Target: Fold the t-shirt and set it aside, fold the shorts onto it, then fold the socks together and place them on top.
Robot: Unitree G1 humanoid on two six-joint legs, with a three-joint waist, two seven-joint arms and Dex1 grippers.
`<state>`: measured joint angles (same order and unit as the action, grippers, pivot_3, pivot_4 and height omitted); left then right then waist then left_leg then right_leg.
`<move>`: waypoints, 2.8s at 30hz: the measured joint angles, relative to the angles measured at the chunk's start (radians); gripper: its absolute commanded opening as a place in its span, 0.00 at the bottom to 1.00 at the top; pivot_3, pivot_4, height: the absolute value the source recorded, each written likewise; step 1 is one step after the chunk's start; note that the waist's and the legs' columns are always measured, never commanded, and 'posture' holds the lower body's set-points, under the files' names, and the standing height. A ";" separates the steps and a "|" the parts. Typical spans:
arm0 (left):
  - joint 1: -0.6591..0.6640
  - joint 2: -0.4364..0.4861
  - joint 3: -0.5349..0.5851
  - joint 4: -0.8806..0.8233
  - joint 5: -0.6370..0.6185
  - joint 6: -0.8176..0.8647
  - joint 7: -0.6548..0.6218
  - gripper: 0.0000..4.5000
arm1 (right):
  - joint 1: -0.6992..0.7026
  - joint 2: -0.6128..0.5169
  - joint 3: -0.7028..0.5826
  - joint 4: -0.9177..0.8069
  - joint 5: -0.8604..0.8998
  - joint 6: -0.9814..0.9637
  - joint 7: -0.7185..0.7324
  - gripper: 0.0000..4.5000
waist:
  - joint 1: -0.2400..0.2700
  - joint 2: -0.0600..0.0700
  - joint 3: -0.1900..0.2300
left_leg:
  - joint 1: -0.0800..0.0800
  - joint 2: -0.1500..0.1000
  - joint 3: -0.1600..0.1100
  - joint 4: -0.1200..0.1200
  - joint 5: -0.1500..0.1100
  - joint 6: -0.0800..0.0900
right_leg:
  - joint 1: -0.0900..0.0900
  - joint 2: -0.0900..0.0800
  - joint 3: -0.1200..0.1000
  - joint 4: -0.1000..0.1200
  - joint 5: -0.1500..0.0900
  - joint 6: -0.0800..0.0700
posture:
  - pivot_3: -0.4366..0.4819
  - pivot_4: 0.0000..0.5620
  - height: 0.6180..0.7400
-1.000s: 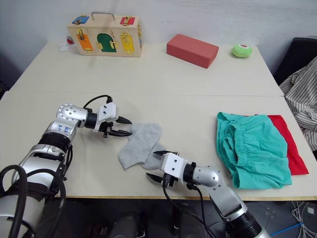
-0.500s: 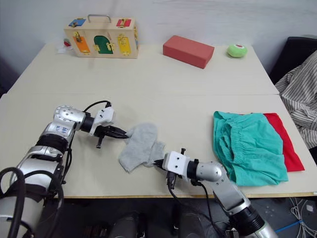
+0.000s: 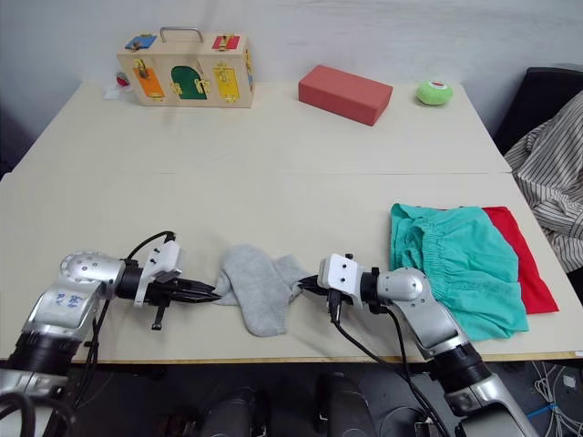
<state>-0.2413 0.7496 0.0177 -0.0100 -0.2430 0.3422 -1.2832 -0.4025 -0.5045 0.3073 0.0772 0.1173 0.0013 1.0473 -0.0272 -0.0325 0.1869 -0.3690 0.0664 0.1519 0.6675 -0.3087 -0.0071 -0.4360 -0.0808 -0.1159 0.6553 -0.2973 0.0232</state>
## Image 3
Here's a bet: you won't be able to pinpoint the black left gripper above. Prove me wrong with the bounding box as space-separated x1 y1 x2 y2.
144 270 223 331

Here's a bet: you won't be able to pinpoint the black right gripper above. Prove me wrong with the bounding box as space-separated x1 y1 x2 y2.
297 273 357 325

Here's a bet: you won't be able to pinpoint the grey sock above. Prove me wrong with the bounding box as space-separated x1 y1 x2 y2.
271 255 316 302
212 243 293 339

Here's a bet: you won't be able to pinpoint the teal shorts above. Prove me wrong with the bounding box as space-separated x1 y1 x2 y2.
389 202 531 342

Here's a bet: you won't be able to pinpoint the red t-shirt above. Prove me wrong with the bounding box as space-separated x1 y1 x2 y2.
481 205 561 317

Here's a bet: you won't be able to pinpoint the striped shirt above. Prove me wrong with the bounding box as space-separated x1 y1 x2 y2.
503 89 583 274

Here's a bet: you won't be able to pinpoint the dark rounded shape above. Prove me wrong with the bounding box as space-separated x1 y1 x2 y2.
198 385 271 437
314 371 381 437

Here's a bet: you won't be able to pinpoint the red foam brick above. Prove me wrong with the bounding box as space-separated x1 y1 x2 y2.
297 64 394 128

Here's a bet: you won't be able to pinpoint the green round plush toy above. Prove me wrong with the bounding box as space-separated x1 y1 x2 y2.
414 79 455 109

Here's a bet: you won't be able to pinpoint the small red and white object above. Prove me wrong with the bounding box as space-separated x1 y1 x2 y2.
102 70 134 101

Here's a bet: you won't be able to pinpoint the black chair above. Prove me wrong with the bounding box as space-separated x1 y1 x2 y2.
493 66 583 157

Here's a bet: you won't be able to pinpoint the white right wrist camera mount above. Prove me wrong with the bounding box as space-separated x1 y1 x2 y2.
316 253 366 296

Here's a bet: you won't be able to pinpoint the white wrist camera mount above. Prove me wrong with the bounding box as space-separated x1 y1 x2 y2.
133 239 186 309
316 253 366 296

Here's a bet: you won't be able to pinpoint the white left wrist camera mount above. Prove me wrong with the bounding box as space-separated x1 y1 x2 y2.
133 239 186 309

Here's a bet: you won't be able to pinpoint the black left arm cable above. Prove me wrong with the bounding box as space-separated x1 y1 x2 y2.
67 230 179 411

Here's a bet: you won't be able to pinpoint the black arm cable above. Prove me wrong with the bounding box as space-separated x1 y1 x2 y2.
67 230 179 411
328 268 457 437

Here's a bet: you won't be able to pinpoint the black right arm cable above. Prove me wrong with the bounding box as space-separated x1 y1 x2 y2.
328 268 457 437

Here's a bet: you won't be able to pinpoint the wooden latch box with handle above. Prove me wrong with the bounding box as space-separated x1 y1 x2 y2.
116 26 255 111

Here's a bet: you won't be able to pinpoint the blue floor cable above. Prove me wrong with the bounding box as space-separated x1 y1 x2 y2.
527 401 559 420

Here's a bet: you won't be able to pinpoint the white floor cables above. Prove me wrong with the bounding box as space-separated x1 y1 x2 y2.
531 359 583 437

